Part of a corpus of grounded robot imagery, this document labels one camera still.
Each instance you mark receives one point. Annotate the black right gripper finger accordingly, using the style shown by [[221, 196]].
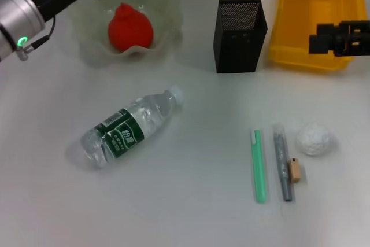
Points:
[[329, 28], [321, 44]]

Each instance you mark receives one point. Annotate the red-orange fruit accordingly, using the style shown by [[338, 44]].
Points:
[[130, 30]]

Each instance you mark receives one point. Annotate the white paper ball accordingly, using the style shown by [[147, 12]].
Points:
[[313, 140]]

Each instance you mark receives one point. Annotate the grey pen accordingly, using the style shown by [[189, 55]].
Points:
[[281, 157]]

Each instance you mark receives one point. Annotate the small wooden block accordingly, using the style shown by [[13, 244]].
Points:
[[295, 171]]

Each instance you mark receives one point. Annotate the green pen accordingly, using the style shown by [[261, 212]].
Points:
[[258, 166]]

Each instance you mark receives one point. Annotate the clear green-label water bottle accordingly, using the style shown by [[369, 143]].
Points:
[[130, 128]]

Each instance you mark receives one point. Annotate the translucent green fruit bowl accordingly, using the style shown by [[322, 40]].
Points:
[[167, 7]]

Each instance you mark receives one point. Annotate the black mesh pen holder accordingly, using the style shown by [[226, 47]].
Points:
[[237, 44]]

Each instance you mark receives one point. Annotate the yellow plastic bin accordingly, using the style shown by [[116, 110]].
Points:
[[303, 4]]

